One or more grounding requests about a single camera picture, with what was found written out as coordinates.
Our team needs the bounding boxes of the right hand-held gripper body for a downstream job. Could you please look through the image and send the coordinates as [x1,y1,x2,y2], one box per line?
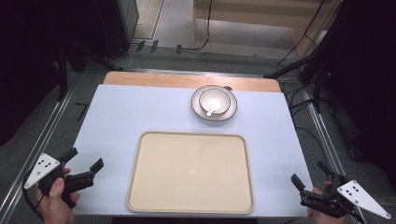
[299,173,392,220]

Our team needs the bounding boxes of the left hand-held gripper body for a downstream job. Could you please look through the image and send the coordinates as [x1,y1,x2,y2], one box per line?
[23,152,95,209]

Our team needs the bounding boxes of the person's left hand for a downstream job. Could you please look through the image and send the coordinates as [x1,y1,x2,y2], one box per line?
[35,167,81,224]

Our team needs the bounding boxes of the person's right hand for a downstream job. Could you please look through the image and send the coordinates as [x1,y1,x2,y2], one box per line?
[306,187,347,224]

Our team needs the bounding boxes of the light blue table mat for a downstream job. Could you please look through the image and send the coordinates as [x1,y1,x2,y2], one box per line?
[68,84,314,218]

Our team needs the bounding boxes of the black metal stand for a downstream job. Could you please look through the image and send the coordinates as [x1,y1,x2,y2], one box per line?
[56,43,70,103]
[263,52,327,114]

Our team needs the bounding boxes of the beige plastic tray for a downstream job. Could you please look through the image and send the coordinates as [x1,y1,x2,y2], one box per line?
[126,131,255,215]

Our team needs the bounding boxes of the dark curtain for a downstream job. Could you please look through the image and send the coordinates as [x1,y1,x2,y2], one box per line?
[0,0,101,147]
[317,0,396,188]

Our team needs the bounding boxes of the white ceramic spoon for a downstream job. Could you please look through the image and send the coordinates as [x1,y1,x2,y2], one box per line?
[205,98,222,118]

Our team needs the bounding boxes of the white plate with dark rim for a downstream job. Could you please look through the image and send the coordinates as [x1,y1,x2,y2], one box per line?
[191,84,238,122]

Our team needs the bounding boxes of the white bowl with dark rim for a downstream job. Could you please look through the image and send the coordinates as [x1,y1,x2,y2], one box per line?
[198,88,232,118]

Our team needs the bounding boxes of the dark cabinet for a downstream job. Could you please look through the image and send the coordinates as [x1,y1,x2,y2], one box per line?
[94,0,140,60]

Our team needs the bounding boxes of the light wooden shelf unit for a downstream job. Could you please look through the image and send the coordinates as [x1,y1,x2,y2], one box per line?
[191,0,344,60]

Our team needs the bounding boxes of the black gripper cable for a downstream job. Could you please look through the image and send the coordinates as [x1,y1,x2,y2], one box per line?
[21,169,45,220]
[349,208,366,224]

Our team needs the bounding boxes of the aluminium frame rail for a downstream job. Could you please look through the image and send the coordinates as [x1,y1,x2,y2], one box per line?
[122,68,267,78]
[0,73,78,223]
[303,90,367,224]

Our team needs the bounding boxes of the black floor cable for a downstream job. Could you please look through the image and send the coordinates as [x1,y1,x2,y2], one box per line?
[276,31,331,157]

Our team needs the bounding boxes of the white floor cable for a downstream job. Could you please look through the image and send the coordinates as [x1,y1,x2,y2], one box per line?
[118,43,139,69]

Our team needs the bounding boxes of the black hanging cable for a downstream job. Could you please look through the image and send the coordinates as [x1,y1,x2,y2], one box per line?
[181,0,214,52]

